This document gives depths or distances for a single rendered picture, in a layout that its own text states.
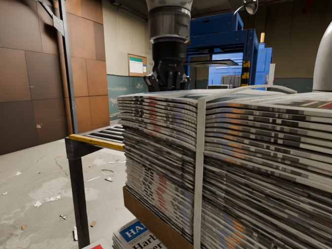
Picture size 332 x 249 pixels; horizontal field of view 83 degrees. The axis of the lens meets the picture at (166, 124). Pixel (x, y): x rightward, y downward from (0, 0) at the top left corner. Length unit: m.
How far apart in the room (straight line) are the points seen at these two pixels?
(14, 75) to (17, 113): 0.59
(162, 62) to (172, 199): 0.27
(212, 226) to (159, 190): 0.09
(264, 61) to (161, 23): 3.90
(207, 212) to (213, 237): 0.03
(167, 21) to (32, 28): 3.75
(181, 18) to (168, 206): 0.34
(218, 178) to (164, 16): 0.32
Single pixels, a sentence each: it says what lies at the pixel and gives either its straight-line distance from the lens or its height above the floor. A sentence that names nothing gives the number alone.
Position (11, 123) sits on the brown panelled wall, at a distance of 3.82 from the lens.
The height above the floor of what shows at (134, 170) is 0.93.
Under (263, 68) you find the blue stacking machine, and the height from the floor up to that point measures 1.36.
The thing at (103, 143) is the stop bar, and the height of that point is 0.82.
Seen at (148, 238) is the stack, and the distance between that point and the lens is 0.36.
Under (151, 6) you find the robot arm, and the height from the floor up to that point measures 1.23.
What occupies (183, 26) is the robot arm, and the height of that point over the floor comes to 1.19.
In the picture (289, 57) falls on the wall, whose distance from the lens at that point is 9.45.
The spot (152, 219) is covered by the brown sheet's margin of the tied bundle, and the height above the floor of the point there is 0.87.
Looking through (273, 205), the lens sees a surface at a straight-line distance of 0.19.
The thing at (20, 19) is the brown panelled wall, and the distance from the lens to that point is 4.04.
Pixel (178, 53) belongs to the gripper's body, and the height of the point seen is 1.14.
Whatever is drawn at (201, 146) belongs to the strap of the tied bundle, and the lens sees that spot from 0.20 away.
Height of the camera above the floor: 1.08
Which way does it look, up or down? 12 degrees down
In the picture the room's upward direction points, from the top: straight up
